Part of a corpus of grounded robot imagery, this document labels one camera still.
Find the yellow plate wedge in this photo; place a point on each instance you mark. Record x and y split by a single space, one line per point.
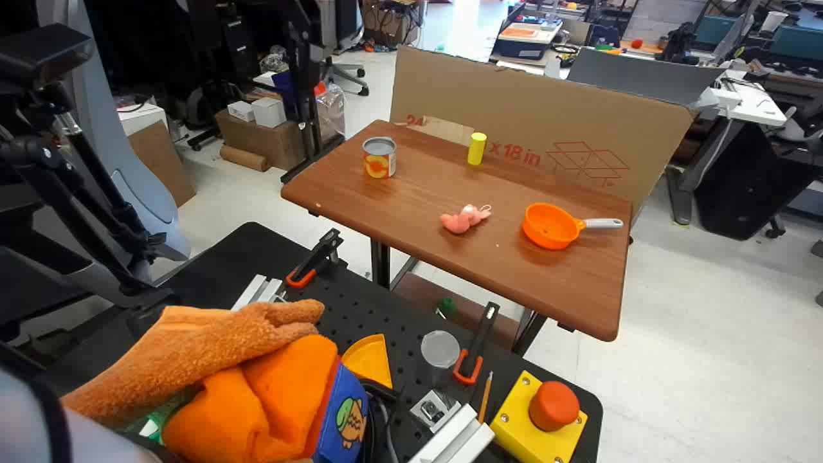
370 363

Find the grey panel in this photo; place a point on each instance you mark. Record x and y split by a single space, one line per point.
643 76

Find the clear plastic bag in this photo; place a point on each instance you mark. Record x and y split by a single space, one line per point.
331 112

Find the pink plush toy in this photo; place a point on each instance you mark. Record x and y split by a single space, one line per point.
460 220

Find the tin can with fruit label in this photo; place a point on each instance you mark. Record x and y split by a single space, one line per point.
379 161

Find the yellow cylindrical block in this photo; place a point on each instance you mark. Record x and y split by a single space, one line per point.
476 149

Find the cardboard box with white top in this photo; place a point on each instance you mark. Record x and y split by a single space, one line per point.
161 157

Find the clear plastic cup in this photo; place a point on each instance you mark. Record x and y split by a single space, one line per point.
440 350

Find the smooth orange cloth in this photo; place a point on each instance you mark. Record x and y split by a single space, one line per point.
257 405

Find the yellow box with red button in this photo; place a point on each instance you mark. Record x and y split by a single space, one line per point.
533 424

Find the small white box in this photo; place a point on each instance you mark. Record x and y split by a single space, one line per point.
241 110
269 112

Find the blue cloth with turtle print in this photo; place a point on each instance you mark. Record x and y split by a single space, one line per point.
341 418

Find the aluminium profile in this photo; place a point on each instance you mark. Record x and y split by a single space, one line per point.
456 437
257 292

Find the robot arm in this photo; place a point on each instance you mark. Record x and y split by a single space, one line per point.
125 151

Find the black clamp with orange grip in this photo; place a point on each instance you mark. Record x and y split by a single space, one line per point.
315 260
479 341

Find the white desk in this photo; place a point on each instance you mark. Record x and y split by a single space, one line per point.
746 103

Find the small green object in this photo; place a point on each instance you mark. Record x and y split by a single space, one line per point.
447 307

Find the office chair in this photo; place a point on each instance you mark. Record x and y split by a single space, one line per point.
347 38

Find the orange terry towel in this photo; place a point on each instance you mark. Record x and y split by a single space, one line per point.
186 347

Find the pencil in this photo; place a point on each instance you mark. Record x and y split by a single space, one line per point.
485 397

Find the brown cardboard sheet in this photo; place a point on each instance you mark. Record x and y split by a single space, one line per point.
546 109

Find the small silver metal block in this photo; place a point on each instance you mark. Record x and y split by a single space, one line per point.
434 410

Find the cardboard tube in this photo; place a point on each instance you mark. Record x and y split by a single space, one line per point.
244 158

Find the brown cardboard box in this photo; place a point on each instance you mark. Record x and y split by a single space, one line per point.
263 141

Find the black cabinet on castors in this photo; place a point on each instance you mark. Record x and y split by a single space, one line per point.
746 186

